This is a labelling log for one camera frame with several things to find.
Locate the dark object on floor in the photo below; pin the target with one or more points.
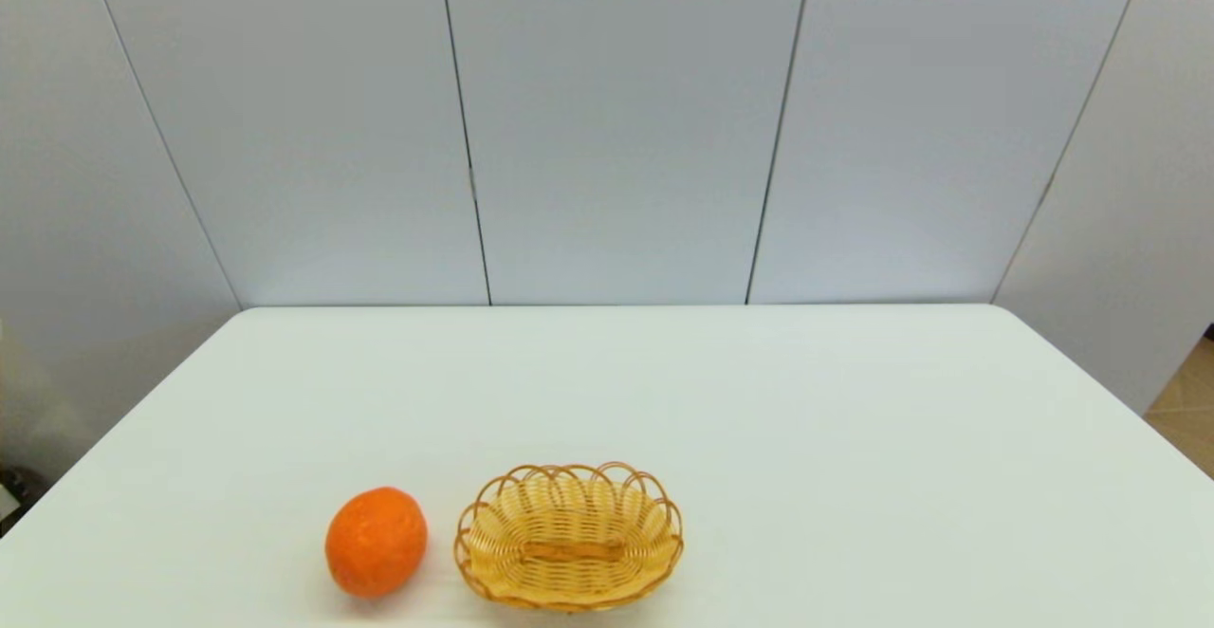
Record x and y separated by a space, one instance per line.
14 488

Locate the orange fruit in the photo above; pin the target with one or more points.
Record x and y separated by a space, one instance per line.
376 543

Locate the yellow woven wicker basket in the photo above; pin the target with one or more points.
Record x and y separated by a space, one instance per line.
569 552

